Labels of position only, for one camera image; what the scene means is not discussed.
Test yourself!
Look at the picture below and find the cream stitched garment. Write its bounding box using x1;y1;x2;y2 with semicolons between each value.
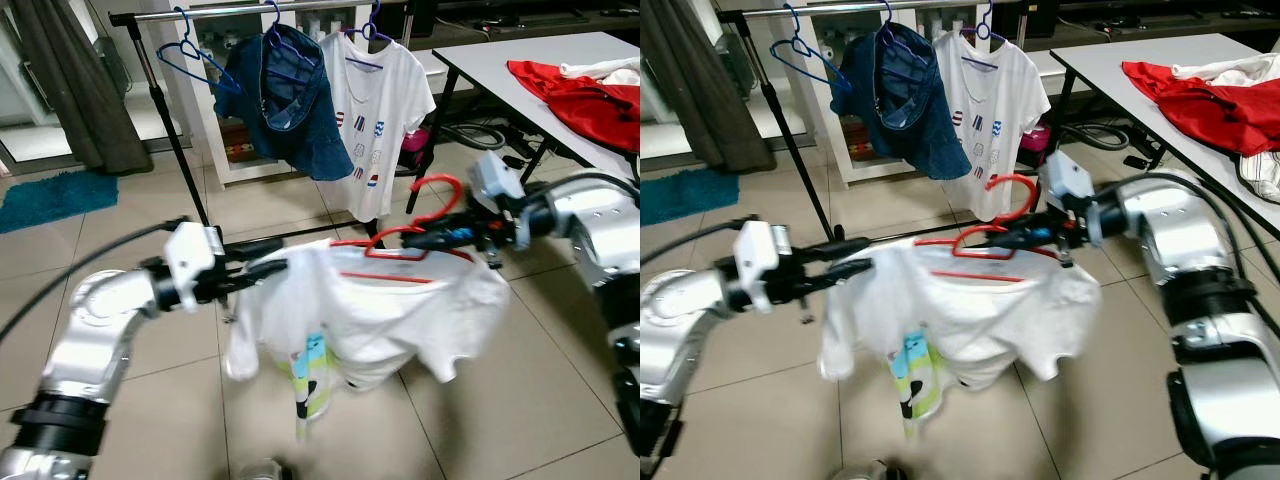
1238;150;1280;206

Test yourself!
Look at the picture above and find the pink bag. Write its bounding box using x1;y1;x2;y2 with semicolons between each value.
1018;125;1053;169
400;127;433;173

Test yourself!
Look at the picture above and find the teal shaggy rug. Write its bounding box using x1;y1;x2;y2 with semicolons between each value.
640;167;713;226
0;170;119;236

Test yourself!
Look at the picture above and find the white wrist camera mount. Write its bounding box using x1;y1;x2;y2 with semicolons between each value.
468;150;531;249
1040;150;1099;246
163;220;226;313
735;220;796;311

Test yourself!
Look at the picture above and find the white cartoon print t-shirt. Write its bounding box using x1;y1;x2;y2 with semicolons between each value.
222;238;513;446
818;238;1101;441

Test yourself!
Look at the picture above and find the metal clothes rack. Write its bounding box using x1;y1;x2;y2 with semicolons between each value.
108;0;461;249
716;0;1076;246

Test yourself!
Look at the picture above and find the grey curtain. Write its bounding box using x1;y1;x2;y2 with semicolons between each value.
10;0;153;176
640;0;776;173

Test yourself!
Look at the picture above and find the white crumpled garment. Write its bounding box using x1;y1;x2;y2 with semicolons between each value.
1172;52;1280;89
560;57;641;86

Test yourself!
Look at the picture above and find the blue denim garment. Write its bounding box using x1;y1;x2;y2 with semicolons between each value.
828;22;973;183
215;33;353;183

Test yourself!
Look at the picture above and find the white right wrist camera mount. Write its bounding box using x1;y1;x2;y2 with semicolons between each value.
1040;150;1099;246
468;150;531;249

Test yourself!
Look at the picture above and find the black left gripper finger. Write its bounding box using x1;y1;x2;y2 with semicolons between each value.
222;258;293;295
802;236;873;259
228;236;287;259
800;258;873;297

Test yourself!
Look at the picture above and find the white flag print t-shirt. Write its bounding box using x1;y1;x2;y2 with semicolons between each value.
935;30;1051;223
318;30;438;223

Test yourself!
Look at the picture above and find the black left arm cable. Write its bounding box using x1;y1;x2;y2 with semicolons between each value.
0;216;191;346
640;214;766;269

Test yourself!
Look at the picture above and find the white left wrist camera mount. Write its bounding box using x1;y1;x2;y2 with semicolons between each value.
163;220;226;313
735;220;796;311

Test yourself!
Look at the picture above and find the blue plastic hanger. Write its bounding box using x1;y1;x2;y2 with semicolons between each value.
157;8;241;96
770;5;853;96

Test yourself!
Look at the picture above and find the purple plastic hanger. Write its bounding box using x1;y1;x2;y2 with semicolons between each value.
343;0;397;73
878;0;926;87
963;0;1009;71
262;0;313;89

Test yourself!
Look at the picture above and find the red plastic hanger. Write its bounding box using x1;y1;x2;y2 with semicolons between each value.
328;174;479;286
938;172;1079;284

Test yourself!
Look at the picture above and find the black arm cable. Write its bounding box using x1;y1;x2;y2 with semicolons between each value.
1095;172;1280;336
520;170;641;201
0;216;191;346
640;214;766;269

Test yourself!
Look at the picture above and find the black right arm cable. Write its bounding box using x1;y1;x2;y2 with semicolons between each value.
1095;172;1280;336
520;170;641;201

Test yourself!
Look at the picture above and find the red t-shirt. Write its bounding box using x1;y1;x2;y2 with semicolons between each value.
1120;60;1280;159
507;58;641;153

